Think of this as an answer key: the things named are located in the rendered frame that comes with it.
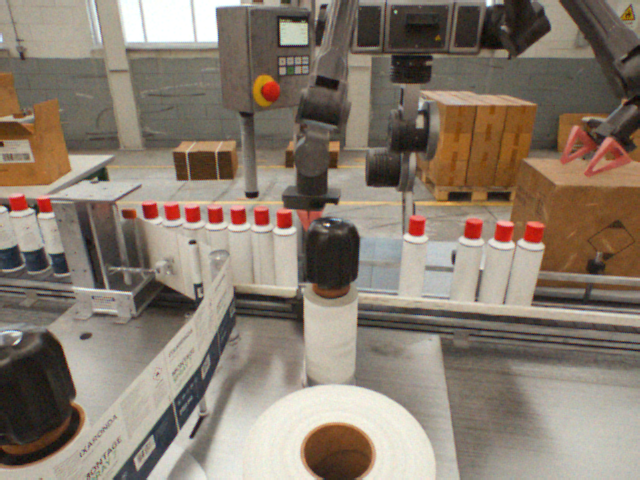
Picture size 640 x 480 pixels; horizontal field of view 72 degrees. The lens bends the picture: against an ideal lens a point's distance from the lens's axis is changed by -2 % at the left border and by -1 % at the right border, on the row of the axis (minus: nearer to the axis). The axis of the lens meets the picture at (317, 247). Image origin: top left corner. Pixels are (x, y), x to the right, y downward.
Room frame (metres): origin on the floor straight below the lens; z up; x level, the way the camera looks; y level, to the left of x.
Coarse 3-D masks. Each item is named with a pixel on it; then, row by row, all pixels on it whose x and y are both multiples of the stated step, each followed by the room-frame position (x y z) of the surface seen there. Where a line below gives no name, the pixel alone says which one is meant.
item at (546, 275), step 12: (360, 264) 0.89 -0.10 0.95; (372, 264) 0.89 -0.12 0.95; (384, 264) 0.88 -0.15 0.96; (396, 264) 0.88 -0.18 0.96; (432, 264) 0.87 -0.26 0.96; (444, 264) 0.87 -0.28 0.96; (540, 276) 0.83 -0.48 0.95; (552, 276) 0.83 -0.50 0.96; (564, 276) 0.82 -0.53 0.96; (576, 276) 0.82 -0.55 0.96; (588, 276) 0.82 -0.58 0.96; (600, 276) 0.82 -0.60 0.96
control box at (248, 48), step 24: (216, 24) 0.95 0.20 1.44; (240, 24) 0.90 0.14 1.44; (264, 24) 0.91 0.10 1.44; (240, 48) 0.90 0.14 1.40; (264, 48) 0.91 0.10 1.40; (288, 48) 0.96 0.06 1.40; (240, 72) 0.90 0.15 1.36; (264, 72) 0.91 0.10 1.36; (240, 96) 0.91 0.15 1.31; (288, 96) 0.95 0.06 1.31
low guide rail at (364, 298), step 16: (240, 288) 0.86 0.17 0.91; (256, 288) 0.86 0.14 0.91; (272, 288) 0.85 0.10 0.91; (288, 288) 0.85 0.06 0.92; (304, 288) 0.85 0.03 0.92; (384, 304) 0.81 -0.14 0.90; (400, 304) 0.80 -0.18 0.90; (416, 304) 0.80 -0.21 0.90; (432, 304) 0.79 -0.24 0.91; (448, 304) 0.79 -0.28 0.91; (464, 304) 0.78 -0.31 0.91; (480, 304) 0.78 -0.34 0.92; (496, 304) 0.78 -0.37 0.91; (576, 320) 0.75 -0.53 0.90; (592, 320) 0.74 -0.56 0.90; (608, 320) 0.74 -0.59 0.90; (624, 320) 0.73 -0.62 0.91
